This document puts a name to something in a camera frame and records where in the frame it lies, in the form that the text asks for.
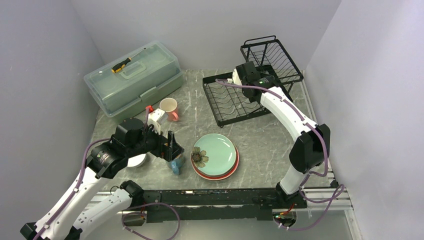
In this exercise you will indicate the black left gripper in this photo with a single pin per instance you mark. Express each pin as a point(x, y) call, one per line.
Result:
point(172, 149)

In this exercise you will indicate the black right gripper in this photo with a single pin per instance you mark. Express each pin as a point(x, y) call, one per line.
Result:
point(262, 75)

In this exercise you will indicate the black wire dish rack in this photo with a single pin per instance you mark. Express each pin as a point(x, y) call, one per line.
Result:
point(234, 98)

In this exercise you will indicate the light blue flower plate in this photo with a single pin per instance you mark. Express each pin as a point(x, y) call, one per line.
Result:
point(214, 155)

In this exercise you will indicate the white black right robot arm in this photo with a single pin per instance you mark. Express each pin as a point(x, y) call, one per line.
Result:
point(311, 148)

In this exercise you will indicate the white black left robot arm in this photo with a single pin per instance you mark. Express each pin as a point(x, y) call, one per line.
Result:
point(102, 160)

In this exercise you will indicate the blue mug orange inside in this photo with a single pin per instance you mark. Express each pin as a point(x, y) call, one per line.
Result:
point(176, 164)

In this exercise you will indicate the red teal rimmed plate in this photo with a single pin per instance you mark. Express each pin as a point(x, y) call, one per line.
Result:
point(221, 177)

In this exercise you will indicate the white ceramic bowl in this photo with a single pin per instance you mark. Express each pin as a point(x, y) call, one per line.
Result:
point(136, 161)

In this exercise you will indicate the pink ceramic mug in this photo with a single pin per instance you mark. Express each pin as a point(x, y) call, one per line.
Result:
point(170, 107)

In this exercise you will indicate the green translucent plastic storage box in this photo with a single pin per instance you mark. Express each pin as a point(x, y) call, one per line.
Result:
point(149, 78)

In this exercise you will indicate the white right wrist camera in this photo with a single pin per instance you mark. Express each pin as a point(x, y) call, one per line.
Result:
point(235, 79)

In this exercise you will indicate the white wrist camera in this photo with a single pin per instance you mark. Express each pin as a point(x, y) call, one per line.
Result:
point(235, 79)
point(155, 117)

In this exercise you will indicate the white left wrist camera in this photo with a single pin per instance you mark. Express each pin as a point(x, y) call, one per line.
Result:
point(155, 117)

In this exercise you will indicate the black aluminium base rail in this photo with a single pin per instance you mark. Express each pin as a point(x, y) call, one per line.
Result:
point(262, 204)

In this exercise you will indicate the yellow black handled screwdriver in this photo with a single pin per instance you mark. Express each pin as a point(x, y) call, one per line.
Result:
point(121, 65)

